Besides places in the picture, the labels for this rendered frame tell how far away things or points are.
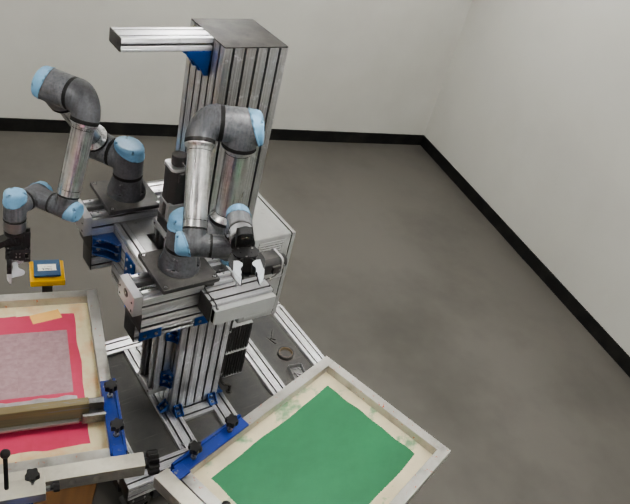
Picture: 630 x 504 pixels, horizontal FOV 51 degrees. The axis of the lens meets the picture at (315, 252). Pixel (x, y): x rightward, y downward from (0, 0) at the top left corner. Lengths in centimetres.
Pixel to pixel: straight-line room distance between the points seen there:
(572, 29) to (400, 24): 153
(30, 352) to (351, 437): 117
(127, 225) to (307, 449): 115
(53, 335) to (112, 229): 50
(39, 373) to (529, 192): 419
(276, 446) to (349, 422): 30
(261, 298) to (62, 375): 75
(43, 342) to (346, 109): 436
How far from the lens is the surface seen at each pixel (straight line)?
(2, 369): 252
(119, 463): 216
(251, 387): 352
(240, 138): 213
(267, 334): 381
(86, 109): 236
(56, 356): 255
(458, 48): 658
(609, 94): 517
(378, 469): 241
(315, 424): 245
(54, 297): 272
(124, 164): 270
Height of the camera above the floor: 280
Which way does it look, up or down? 35 degrees down
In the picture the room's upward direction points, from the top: 16 degrees clockwise
